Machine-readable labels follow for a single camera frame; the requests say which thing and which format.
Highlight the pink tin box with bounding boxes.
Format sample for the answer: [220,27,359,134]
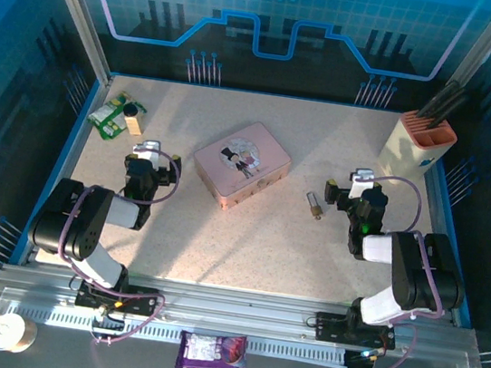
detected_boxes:
[185,112,298,220]

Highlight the aluminium frame post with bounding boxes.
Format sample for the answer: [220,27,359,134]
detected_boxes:
[443,0,491,99]
[18,0,127,87]

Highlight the white slotted cable duct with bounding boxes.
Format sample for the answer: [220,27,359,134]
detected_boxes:
[6,302,354,368]

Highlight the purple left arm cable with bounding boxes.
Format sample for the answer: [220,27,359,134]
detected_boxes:
[44,136,186,353]

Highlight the small wooden block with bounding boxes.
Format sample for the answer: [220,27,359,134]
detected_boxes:
[121,114,146,139]

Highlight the black handled knife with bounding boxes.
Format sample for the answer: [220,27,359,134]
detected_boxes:
[416,74,462,126]
[427,89,470,133]

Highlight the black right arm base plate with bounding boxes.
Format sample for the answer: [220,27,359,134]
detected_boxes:
[312,309,400,353]

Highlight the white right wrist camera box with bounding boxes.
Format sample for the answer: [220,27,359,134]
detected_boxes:
[346,165,378,203]

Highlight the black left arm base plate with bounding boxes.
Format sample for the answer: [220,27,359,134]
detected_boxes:
[72,276,164,319]

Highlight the paper coffee cup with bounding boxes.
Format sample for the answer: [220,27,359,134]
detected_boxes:
[0,311,40,357]

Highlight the purple snack bag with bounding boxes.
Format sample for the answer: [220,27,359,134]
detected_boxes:
[175,326,255,368]

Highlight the cream knife block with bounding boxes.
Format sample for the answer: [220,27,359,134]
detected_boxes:
[374,108,460,193]

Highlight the aluminium mounting rail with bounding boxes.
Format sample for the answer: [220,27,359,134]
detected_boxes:
[0,257,483,368]

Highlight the green snack packet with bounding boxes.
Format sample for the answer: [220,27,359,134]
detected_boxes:
[84,86,150,147]

